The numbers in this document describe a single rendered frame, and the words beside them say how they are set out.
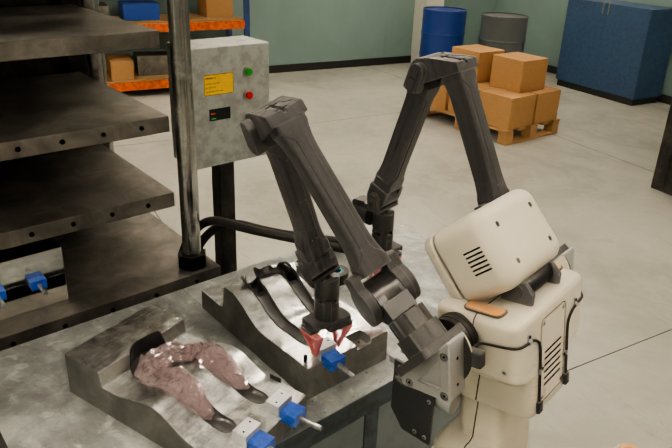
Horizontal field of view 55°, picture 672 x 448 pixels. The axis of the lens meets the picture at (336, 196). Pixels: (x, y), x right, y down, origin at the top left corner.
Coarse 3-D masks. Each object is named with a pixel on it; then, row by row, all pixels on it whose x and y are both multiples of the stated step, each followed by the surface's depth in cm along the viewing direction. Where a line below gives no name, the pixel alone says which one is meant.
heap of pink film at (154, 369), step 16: (160, 352) 152; (176, 352) 153; (192, 352) 151; (208, 352) 149; (224, 352) 151; (144, 368) 146; (160, 368) 146; (176, 368) 144; (208, 368) 147; (224, 368) 146; (240, 368) 149; (144, 384) 144; (160, 384) 140; (176, 384) 139; (192, 384) 140; (240, 384) 147; (192, 400) 138; (208, 400) 140; (208, 416) 138
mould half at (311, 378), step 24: (216, 288) 186; (240, 288) 173; (288, 288) 177; (312, 288) 179; (216, 312) 181; (240, 312) 169; (264, 312) 169; (288, 312) 171; (240, 336) 172; (264, 336) 162; (288, 336) 162; (384, 336) 165; (264, 360) 165; (288, 360) 155; (312, 360) 152; (360, 360) 161; (312, 384) 152; (336, 384) 158
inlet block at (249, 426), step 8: (240, 424) 133; (248, 424) 133; (256, 424) 133; (232, 432) 132; (240, 432) 131; (248, 432) 131; (256, 432) 133; (264, 432) 133; (240, 440) 131; (248, 440) 131; (256, 440) 131; (264, 440) 131; (272, 440) 131
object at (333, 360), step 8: (328, 344) 154; (336, 344) 155; (320, 352) 152; (328, 352) 153; (336, 352) 153; (320, 360) 153; (328, 360) 150; (336, 360) 150; (344, 360) 152; (328, 368) 151; (336, 368) 151; (344, 368) 149; (352, 376) 147
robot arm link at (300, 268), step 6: (336, 258) 144; (300, 264) 141; (336, 264) 145; (300, 270) 141; (306, 270) 141; (330, 270) 145; (300, 276) 144; (306, 276) 142; (318, 276) 144; (324, 276) 144; (306, 282) 151; (312, 282) 143
